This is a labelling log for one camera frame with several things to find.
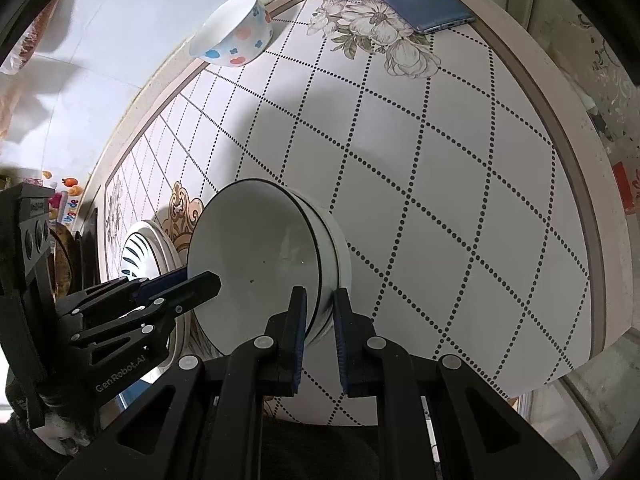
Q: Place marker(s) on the white bowl dark rim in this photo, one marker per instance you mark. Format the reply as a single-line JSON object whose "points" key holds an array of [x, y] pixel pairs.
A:
{"points": [[258, 238]]}

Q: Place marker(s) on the patterned table mat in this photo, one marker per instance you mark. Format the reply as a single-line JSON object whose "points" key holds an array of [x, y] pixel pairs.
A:
{"points": [[436, 155]]}

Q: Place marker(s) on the plastic bag with orange food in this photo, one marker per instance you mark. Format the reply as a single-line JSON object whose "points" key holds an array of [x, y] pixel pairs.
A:
{"points": [[21, 110]]}

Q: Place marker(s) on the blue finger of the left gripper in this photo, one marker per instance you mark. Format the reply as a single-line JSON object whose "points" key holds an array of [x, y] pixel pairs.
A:
{"points": [[189, 294], [144, 290]]}

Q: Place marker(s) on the white bowl blue dots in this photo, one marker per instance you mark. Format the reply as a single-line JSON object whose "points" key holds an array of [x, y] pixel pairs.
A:
{"points": [[235, 34]]}

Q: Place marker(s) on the black wok pan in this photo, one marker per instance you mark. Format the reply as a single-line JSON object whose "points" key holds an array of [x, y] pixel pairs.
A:
{"points": [[66, 261]]}

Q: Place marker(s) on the colourful wall stickers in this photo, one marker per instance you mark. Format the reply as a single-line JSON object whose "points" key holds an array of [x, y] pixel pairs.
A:
{"points": [[67, 192]]}

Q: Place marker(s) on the white bowl red flowers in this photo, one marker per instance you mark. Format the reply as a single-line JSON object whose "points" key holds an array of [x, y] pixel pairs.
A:
{"points": [[336, 267]]}

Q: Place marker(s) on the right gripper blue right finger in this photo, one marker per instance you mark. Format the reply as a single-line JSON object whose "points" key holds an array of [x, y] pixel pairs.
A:
{"points": [[352, 332]]}

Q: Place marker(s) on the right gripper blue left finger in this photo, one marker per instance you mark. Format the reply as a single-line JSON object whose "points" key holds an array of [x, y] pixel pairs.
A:
{"points": [[285, 357]]}

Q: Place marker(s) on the white plate blue leaf pattern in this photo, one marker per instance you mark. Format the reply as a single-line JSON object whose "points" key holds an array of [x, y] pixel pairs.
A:
{"points": [[140, 258]]}

